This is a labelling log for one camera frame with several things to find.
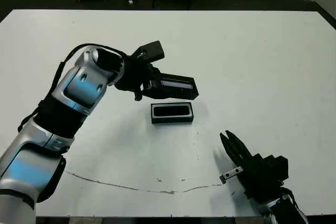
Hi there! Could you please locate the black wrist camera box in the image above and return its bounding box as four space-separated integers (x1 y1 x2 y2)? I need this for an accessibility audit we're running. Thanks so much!
133 40 165 63
262 155 289 183

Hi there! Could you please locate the black box lid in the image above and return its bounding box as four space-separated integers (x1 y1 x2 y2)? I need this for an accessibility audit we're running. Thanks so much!
149 72 200 101

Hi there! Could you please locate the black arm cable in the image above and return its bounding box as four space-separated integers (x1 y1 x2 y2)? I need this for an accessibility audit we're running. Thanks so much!
279 182 302 214
17 42 129 133

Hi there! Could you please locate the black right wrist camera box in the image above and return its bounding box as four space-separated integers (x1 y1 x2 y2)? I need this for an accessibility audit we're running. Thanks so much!
262 155 289 183

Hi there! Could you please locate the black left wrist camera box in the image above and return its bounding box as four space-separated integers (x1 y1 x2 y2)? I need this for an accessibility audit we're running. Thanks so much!
133 40 165 63

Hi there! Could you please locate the slim black camera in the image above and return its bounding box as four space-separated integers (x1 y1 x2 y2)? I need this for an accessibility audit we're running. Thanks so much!
154 105 190 117

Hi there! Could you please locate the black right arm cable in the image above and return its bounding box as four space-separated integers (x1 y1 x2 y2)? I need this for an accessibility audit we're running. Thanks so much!
279 182 302 214

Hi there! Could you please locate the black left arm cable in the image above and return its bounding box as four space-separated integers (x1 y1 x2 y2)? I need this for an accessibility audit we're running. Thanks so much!
17 42 129 133

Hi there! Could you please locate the black box base white insert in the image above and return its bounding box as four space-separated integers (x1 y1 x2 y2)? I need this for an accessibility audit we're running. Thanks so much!
151 102 194 125

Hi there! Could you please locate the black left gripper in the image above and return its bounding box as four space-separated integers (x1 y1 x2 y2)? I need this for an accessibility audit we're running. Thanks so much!
114 56 164 102

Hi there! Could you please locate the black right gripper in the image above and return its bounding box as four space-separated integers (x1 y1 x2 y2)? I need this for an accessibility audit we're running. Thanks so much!
219 130 283 205

